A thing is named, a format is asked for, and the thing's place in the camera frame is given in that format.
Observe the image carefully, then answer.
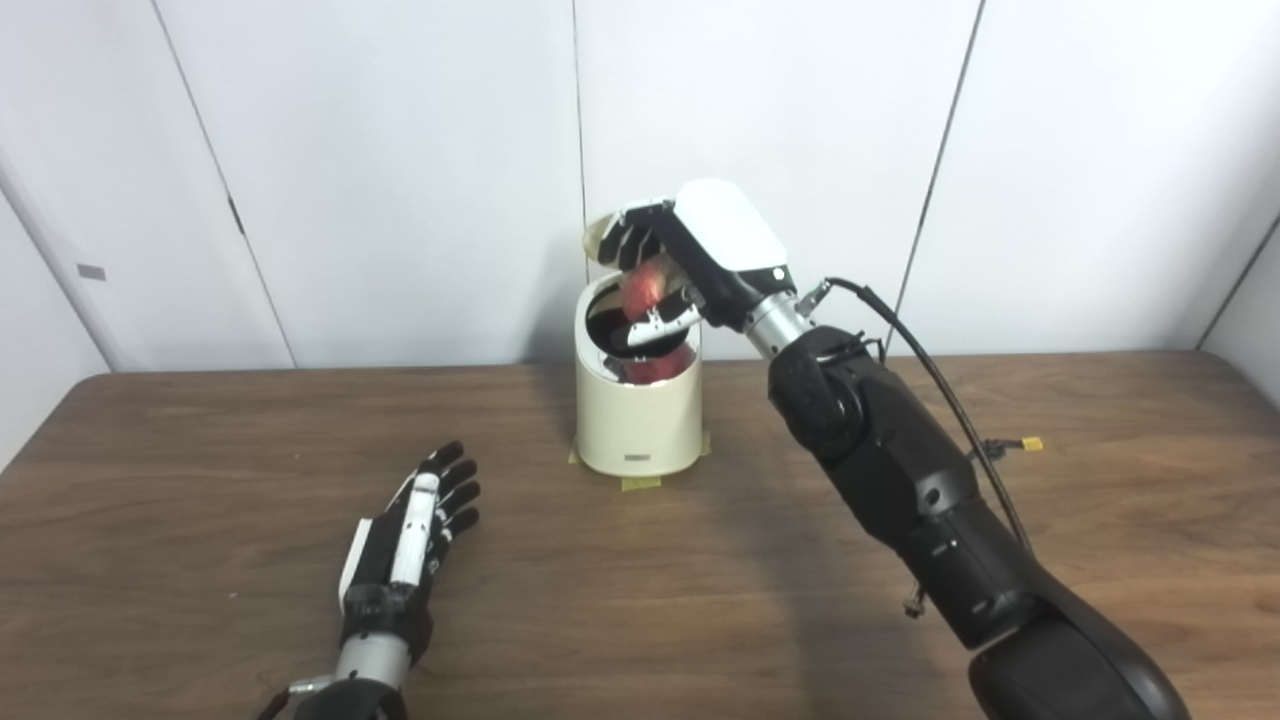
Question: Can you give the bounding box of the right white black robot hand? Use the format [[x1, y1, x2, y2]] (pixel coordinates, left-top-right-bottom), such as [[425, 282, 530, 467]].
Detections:
[[598, 179, 798, 351]]

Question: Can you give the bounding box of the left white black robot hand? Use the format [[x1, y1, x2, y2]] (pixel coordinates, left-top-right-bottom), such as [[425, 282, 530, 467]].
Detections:
[[338, 441, 482, 661]]

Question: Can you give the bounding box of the red apple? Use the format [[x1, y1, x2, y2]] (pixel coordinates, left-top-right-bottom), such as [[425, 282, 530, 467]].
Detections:
[[620, 255, 673, 319]]

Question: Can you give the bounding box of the cream round bin lid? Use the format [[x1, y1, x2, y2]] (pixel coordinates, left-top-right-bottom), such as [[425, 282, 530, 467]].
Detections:
[[583, 212, 626, 266]]

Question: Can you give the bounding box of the cream-colored cylindrical bin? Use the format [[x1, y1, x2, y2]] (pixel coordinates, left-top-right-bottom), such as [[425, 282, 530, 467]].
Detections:
[[575, 210, 704, 477]]

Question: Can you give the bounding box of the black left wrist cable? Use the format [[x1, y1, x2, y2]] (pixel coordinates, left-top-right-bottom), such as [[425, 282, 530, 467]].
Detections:
[[255, 680, 331, 720]]

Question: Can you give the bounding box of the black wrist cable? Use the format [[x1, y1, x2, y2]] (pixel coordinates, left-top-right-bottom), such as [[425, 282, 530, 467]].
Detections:
[[797, 278, 1031, 551], [255, 680, 331, 720]]

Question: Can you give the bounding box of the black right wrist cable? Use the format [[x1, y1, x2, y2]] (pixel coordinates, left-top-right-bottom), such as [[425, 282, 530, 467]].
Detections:
[[797, 278, 1031, 551]]

